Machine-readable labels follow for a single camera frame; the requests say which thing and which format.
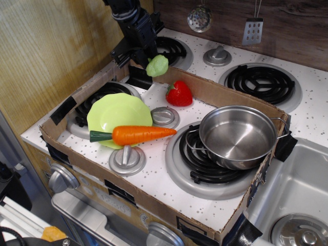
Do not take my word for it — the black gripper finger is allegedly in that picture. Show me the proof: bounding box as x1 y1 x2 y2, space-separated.
133 47 158 68
110 38 135 68

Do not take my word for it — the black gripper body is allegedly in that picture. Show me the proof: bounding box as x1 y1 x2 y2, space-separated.
116 7 164 55

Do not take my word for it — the light green toy broccoli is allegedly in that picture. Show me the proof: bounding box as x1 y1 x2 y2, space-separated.
146 54 169 77

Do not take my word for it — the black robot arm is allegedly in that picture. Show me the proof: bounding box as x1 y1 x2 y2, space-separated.
104 0 164 69

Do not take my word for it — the stainless steel pan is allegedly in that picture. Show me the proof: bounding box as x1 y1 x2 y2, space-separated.
198 105 290 170

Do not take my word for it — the rear left black burner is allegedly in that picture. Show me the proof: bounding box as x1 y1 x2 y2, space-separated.
124 36 194 71

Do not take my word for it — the black burner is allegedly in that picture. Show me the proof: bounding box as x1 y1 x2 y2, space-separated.
67 81 141 140
124 36 194 71
165 122 257 200
218 63 302 113

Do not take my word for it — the red toy strawberry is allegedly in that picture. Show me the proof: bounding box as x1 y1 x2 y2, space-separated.
166 80 193 107

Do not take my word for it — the light green plastic plate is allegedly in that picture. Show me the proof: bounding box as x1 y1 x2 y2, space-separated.
87 93 153 133

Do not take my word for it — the hanging silver strainer ladle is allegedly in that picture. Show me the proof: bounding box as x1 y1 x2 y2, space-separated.
187 1 213 33

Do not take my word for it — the silver knob middle stovetop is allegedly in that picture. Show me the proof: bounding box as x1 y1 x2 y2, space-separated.
151 107 180 129

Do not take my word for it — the silver knob stovetop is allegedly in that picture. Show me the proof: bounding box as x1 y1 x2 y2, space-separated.
151 107 180 129
109 146 146 176
203 46 232 67

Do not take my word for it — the silver knob rear stovetop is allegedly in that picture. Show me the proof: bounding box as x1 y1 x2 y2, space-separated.
203 46 232 67

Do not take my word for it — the front left black burner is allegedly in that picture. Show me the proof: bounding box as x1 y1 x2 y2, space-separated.
67 81 141 140

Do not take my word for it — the orange toy carrot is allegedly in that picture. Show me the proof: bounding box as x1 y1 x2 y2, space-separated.
90 126 177 146

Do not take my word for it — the silver knob front stovetop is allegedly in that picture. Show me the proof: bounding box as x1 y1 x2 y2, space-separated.
109 146 146 176

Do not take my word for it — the hanging silver slotted spatula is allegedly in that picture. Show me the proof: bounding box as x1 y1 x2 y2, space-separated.
242 1 263 46

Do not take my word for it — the front right black burner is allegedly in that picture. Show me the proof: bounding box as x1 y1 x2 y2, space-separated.
165 122 257 200

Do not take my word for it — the rear right black burner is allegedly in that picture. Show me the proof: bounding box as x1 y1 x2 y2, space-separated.
218 63 302 113

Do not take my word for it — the brown cardboard fence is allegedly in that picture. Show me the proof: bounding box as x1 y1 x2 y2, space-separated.
40 62 290 243

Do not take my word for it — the silver left oven knob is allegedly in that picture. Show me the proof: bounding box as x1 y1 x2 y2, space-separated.
48 163 79 194

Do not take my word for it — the silver oven knob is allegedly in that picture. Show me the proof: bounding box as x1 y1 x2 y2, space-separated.
48 163 79 194
146 222 184 246

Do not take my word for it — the black device left edge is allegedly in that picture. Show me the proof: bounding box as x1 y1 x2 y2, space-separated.
1 162 32 211

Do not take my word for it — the silver right oven knob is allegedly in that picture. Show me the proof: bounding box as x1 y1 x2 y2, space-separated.
146 222 184 246

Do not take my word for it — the orange object lower left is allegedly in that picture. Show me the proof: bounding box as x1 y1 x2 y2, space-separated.
41 226 67 242

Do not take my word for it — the silver toy sink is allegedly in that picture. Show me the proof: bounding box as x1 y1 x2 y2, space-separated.
247 138 327 245

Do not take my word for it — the silver sink drain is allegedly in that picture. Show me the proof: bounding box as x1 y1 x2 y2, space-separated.
270 214 327 245

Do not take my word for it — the silver oven door handle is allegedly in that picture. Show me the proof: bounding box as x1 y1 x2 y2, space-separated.
52 191 128 245

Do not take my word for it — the black cable lower left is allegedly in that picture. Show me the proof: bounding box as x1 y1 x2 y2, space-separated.
0 226 26 246

